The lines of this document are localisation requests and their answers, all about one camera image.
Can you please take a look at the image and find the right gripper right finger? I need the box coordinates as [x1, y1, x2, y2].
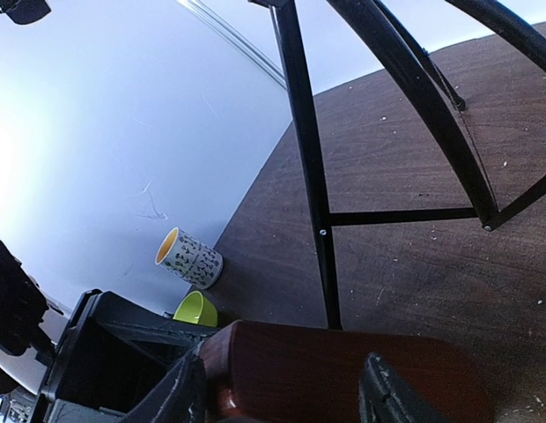
[358, 352, 450, 423]

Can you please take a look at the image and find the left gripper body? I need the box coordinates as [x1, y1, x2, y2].
[33, 290, 216, 422]

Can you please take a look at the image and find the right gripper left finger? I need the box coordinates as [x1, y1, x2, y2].
[118, 352, 206, 422]

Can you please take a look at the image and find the wooden metronome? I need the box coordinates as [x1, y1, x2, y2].
[200, 320, 494, 422]

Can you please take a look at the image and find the black music stand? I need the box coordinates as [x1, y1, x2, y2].
[263, 1, 546, 329]

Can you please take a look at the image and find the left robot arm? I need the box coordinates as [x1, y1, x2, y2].
[0, 240, 217, 422]

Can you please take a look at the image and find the green bowl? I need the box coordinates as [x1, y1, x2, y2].
[173, 291, 218, 328]

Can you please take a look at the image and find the patterned mug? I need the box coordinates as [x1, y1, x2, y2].
[155, 227, 224, 290]

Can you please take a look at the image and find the left aluminium frame post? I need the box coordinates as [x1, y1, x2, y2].
[177, 0, 287, 90]

